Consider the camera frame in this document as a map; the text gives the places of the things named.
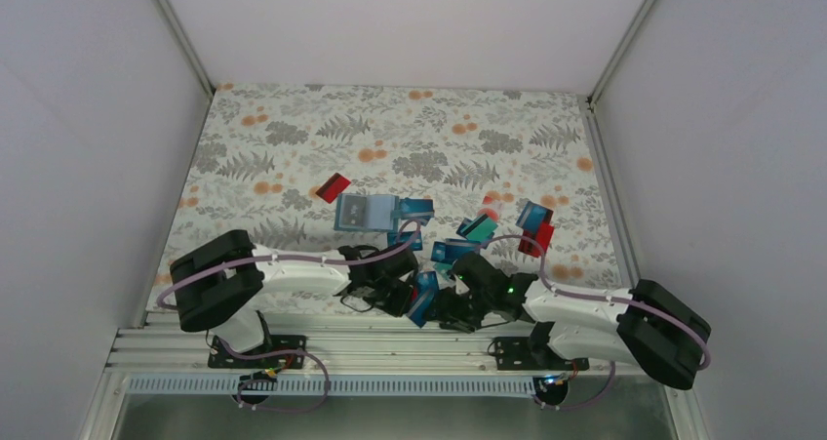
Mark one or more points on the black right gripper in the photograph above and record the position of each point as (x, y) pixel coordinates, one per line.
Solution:
(447, 307)

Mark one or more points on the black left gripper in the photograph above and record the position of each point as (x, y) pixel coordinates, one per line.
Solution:
(398, 307)

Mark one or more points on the blue card middle right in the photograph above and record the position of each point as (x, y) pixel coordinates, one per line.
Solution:
(450, 250)

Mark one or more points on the teal green card right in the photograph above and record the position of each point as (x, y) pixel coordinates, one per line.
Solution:
(479, 230)

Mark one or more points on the aluminium frame post left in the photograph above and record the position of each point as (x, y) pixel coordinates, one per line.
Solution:
(171, 20)

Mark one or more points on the blue card far right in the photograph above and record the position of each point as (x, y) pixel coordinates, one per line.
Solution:
(533, 216)

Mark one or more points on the red card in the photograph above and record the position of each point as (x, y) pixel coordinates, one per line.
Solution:
(536, 243)
(334, 186)

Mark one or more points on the blue card stack upper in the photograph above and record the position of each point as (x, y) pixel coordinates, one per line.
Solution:
(421, 209)

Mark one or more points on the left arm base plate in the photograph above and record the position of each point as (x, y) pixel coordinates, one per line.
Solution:
(220, 357)

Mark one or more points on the grey cable duct front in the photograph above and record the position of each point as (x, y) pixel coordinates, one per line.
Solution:
(317, 385)

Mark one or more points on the teal leather card holder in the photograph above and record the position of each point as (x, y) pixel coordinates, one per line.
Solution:
(381, 213)

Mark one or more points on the floral patterned table mat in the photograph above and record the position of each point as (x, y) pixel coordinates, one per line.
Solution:
(265, 149)

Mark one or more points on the aluminium frame post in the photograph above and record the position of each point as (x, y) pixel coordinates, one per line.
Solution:
(640, 17)
(171, 20)

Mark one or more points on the red card upper left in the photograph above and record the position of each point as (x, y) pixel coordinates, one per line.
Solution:
(334, 186)

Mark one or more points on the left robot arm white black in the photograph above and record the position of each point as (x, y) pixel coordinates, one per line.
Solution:
(215, 284)

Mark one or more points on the aluminium frame post right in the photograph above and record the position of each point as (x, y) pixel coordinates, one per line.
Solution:
(640, 17)

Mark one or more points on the red card far right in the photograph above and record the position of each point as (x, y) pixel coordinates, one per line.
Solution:
(536, 243)

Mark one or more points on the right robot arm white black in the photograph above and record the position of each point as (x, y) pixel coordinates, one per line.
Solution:
(646, 326)

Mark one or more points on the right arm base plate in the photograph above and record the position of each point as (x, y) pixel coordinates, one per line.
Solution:
(518, 354)

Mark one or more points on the aluminium rail base front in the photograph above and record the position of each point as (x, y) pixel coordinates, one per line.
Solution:
(347, 344)

